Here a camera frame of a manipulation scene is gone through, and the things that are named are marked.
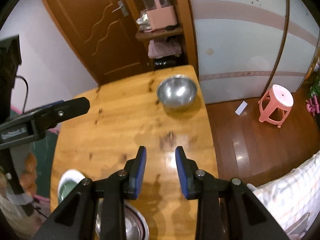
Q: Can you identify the green plate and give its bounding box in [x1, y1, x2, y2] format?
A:
[58, 180, 77, 204]

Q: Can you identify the large white plate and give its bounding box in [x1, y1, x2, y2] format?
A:
[57, 169, 85, 201]

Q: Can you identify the large steel bowl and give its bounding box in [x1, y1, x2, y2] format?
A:
[94, 200, 151, 240]

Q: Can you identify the small steel bowl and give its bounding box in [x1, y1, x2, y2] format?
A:
[156, 74, 197, 109]

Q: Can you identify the white checkered bedding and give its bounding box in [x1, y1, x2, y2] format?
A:
[247, 153, 320, 239]

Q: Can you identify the brown wooden door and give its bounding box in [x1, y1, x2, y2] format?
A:
[42, 0, 153, 85]

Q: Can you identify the white paper slip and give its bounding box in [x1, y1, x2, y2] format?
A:
[235, 101, 247, 116]

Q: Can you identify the wooden table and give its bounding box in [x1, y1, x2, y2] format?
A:
[50, 65, 217, 239]

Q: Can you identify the pink plastic stool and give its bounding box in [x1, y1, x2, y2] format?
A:
[258, 84, 294, 128]

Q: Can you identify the folded pink cloth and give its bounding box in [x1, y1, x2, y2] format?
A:
[148, 40, 182, 59]

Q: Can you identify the pink toy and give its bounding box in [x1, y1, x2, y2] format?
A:
[306, 96, 319, 116]

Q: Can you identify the pink basket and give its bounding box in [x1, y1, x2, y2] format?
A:
[143, 0, 178, 30]

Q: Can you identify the wooden corner shelf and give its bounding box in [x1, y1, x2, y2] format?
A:
[125, 0, 199, 73]

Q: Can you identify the green chalkboard pink frame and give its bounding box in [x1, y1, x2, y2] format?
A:
[10, 104, 62, 201]

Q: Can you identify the black cable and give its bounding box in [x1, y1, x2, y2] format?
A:
[15, 76, 29, 113]

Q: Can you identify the silver door handle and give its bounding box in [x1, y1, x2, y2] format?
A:
[111, 1, 129, 17]

